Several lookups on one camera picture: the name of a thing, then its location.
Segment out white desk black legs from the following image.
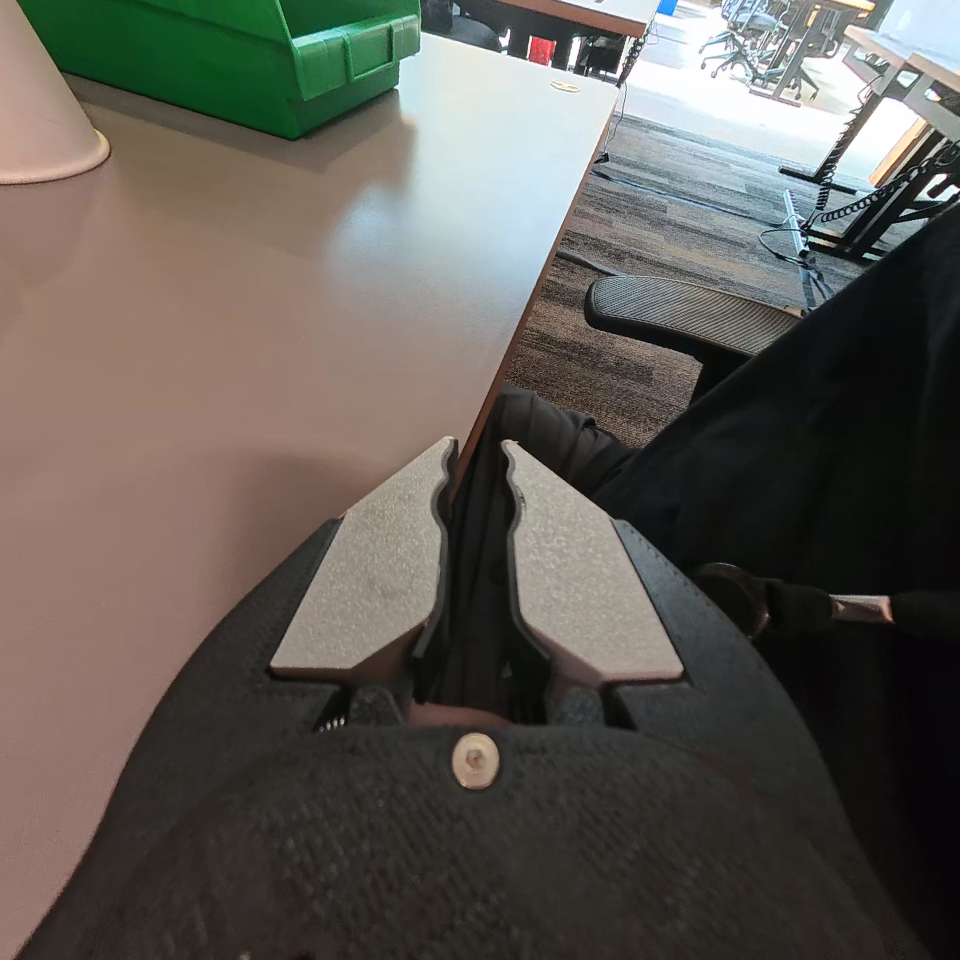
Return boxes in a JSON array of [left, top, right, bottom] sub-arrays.
[[780, 26, 960, 264]]

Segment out black mesh office chair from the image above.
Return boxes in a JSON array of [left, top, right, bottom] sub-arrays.
[[585, 276, 804, 358]]

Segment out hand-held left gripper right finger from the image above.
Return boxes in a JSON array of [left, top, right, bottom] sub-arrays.
[[500, 438, 686, 685]]

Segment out person's black clothing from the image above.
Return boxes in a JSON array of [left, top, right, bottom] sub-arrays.
[[450, 213, 960, 960]]

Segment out wooden top desk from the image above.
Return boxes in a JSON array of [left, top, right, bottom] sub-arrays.
[[450, 0, 661, 76]]

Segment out grey power strip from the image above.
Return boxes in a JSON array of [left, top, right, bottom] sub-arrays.
[[781, 187, 820, 267]]

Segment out black coiled cable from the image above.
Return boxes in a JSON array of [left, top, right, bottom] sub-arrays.
[[813, 146, 960, 226]]

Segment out green plastic bin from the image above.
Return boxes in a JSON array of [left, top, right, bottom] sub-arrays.
[[16, 0, 423, 141]]

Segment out white paper cup green band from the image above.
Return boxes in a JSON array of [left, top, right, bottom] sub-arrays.
[[0, 0, 112, 186]]

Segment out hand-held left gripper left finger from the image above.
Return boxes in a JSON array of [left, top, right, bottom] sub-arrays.
[[268, 436, 460, 704]]

